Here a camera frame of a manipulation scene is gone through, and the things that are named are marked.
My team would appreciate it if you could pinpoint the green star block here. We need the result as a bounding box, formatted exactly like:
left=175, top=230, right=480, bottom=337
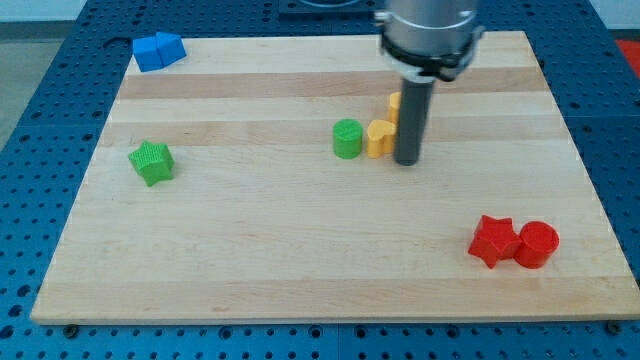
left=128, top=140, right=174, bottom=187

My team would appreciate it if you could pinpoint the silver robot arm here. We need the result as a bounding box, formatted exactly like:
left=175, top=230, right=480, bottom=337
left=374, top=0, right=484, bottom=166

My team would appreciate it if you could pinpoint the red star block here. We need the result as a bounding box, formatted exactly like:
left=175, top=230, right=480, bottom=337
left=468, top=215, right=522, bottom=269

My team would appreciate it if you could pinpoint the blue pentagon block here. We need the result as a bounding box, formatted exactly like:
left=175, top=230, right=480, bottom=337
left=132, top=36, right=164, bottom=72

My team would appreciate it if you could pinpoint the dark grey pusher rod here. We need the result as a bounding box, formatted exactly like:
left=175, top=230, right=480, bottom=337
left=393, top=79, right=434, bottom=166

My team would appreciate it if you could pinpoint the wooden board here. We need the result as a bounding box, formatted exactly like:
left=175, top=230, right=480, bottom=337
left=31, top=31, right=639, bottom=325

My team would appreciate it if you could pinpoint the yellow hexagon block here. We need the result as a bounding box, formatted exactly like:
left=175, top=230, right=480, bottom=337
left=388, top=92, right=401, bottom=124

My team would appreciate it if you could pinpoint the green cylinder block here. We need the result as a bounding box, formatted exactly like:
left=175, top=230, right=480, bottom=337
left=332, top=119, right=363, bottom=159

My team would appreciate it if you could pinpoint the red cylinder block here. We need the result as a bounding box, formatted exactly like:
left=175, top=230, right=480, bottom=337
left=513, top=221, right=560, bottom=269

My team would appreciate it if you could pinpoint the blue cube block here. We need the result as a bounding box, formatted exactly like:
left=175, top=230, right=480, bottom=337
left=155, top=32, right=186, bottom=66

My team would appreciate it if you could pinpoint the yellow heart block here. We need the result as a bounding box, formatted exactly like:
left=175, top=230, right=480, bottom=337
left=366, top=120, right=397, bottom=158

